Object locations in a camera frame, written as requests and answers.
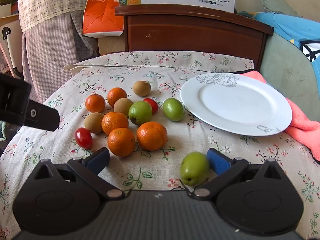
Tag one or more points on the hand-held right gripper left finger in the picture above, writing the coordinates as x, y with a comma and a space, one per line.
98, 158

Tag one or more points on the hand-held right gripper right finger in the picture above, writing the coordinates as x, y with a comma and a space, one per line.
217, 162

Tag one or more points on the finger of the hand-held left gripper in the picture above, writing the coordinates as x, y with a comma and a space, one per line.
42, 117

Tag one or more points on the green jujube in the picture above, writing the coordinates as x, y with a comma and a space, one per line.
194, 168
173, 109
140, 113

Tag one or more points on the red cherry tomato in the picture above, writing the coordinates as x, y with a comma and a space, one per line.
83, 138
153, 104

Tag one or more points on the orange mandarin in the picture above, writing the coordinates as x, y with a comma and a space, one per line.
121, 142
117, 95
95, 103
152, 135
114, 123

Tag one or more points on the brown kiwi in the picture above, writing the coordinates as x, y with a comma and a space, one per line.
93, 122

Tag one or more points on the white plate with line drawing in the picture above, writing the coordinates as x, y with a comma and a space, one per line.
236, 103

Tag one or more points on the floral tablecloth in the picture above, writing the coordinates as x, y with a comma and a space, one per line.
62, 135

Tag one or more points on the white pole with black hook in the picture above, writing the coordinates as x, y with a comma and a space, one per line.
10, 52

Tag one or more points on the checked fabric curtain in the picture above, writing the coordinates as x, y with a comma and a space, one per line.
50, 42

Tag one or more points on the pink towel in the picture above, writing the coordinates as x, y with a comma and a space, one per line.
302, 125

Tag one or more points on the beige cardboard box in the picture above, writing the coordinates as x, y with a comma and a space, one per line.
110, 45

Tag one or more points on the orange cardboard box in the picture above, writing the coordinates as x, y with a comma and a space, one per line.
100, 17

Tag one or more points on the dark wooden nightstand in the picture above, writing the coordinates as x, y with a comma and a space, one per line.
195, 35

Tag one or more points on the blue and green pillow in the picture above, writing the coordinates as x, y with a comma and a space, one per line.
287, 25

